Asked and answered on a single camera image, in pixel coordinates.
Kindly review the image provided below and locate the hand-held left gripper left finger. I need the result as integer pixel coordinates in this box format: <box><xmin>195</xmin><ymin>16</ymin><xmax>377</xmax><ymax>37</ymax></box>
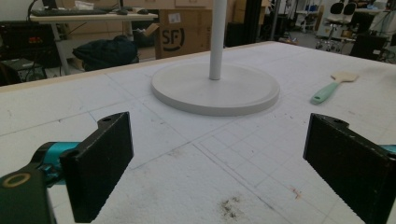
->
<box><xmin>32</xmin><ymin>111</ymin><xmax>134</xmax><ymax>224</ymax></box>

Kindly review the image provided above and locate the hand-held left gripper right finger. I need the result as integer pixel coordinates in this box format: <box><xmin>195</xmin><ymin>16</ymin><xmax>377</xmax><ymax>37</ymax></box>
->
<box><xmin>303</xmin><ymin>112</ymin><xmax>396</xmax><ymax>224</ymax></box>

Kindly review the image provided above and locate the dark bag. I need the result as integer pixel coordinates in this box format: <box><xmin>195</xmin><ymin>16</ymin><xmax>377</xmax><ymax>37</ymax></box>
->
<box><xmin>72</xmin><ymin>35</ymin><xmax>140</xmax><ymax>72</ymax></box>

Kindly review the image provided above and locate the white round-based lamp stand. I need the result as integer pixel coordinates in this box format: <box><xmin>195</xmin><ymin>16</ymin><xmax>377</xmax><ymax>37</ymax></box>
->
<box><xmin>150</xmin><ymin>0</ymin><xmax>281</xmax><ymax>118</ymax></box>

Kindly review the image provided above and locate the black equipment case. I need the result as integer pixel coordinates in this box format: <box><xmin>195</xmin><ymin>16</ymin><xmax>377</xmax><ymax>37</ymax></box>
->
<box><xmin>0</xmin><ymin>20</ymin><xmax>62</xmax><ymax>69</ymax></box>

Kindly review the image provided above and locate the white desk with metal legs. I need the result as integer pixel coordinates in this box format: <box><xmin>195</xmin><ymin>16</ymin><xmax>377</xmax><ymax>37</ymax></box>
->
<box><xmin>29</xmin><ymin>8</ymin><xmax>159</xmax><ymax>77</ymax></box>

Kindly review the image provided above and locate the black keyboard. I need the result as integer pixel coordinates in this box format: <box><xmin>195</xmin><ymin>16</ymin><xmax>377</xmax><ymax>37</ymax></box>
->
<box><xmin>31</xmin><ymin>8</ymin><xmax>109</xmax><ymax>18</ymax></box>

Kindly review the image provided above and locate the brown cardboard box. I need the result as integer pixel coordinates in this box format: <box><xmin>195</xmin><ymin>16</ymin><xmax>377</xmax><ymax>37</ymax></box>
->
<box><xmin>154</xmin><ymin>8</ymin><xmax>213</xmax><ymax>60</ymax></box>

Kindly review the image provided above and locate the green-handled wooden spatula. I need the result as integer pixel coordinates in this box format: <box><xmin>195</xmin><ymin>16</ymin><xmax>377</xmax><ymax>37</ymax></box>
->
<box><xmin>309</xmin><ymin>71</ymin><xmax>360</xmax><ymax>105</ymax></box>

